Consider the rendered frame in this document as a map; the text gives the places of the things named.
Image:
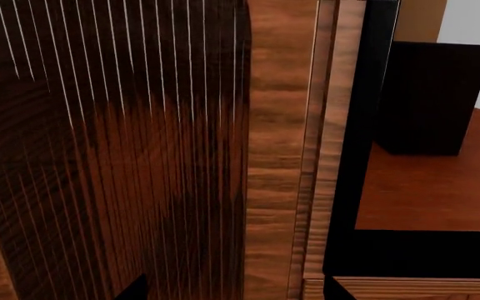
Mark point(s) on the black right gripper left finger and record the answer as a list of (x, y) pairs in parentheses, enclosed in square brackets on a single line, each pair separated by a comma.
[(136, 289)]

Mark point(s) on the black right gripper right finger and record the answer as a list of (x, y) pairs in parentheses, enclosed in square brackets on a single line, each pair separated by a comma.
[(335, 290)]

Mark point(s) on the light wood fridge side panel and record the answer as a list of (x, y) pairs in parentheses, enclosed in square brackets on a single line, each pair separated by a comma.
[(281, 150)]

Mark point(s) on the ribbed wooden drawer front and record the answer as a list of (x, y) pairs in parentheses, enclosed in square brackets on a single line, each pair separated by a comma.
[(423, 289)]

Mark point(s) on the black-edged wooden kitchen counter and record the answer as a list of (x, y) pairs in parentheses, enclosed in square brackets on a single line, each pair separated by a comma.
[(415, 250)]

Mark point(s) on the black box-shaped appliance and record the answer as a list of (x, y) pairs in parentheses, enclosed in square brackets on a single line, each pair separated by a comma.
[(429, 100)]

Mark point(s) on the tan upright cabinet panel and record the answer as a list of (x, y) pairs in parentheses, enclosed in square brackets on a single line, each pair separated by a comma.
[(421, 18)]

